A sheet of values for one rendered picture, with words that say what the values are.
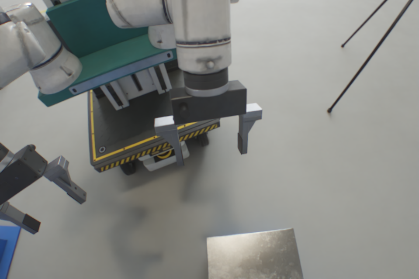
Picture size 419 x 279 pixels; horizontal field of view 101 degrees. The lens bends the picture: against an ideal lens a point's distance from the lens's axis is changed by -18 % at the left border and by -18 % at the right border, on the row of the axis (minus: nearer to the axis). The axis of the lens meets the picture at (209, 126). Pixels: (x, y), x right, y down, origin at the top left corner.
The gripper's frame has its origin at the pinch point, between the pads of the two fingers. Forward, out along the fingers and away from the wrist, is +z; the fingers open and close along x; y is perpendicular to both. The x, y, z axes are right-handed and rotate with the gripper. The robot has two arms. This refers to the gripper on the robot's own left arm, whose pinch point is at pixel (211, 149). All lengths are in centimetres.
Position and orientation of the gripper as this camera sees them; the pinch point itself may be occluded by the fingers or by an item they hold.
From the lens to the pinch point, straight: 43.0
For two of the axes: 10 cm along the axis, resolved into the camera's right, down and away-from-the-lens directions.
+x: 9.8, -1.6, 1.4
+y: 2.0, 5.1, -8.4
